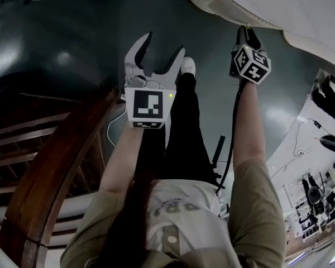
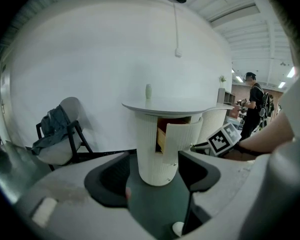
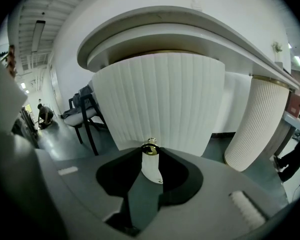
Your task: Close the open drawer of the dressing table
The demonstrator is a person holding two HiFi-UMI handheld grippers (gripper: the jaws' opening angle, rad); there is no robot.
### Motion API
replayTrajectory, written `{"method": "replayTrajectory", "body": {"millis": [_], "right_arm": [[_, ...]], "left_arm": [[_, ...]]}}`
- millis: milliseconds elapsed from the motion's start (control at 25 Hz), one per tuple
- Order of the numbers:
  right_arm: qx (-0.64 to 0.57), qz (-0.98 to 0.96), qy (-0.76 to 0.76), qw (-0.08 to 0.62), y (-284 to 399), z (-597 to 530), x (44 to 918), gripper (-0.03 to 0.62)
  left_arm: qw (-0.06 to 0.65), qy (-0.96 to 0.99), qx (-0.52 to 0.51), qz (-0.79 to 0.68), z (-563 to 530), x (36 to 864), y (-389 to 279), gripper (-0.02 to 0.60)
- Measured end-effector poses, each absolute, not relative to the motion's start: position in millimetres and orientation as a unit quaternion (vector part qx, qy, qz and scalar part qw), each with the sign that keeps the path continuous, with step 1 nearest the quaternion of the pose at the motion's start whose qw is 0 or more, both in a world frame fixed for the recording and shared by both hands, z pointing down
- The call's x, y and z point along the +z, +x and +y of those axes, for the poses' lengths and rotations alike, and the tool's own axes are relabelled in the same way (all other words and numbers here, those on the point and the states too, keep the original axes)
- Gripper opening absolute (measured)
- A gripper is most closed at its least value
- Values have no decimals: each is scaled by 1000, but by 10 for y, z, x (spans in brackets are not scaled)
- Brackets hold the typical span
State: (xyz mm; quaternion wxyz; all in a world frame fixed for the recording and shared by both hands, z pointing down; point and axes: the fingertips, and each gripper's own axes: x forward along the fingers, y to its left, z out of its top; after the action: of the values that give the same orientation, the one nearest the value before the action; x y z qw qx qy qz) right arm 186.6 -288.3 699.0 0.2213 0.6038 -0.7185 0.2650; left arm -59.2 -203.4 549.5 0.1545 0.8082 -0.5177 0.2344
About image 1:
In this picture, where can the person's white t-shirt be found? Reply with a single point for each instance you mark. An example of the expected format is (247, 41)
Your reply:
(190, 200)

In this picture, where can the person's left forearm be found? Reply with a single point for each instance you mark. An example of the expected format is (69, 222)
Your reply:
(123, 160)

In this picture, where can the person's beige jacket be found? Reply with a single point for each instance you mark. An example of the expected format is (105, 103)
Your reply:
(254, 205)

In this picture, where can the dark wooden bed frame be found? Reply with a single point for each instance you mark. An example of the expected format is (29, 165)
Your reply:
(44, 163)

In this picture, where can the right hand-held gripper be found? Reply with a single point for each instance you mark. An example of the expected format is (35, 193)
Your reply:
(251, 66)

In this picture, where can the black power adapter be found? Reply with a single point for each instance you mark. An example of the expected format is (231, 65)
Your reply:
(317, 123)

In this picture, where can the person's right forearm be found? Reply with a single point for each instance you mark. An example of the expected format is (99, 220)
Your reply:
(248, 121)

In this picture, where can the person's right white shoe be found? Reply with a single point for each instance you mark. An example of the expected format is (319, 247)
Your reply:
(188, 66)

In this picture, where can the white mattress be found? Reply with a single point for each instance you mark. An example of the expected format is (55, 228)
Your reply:
(72, 205)

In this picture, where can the black oval floor device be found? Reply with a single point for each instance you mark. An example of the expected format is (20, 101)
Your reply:
(332, 144)

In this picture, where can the person's black trousers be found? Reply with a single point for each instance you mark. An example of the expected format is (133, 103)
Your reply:
(184, 138)

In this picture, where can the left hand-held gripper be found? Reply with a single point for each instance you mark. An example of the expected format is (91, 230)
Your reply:
(148, 107)

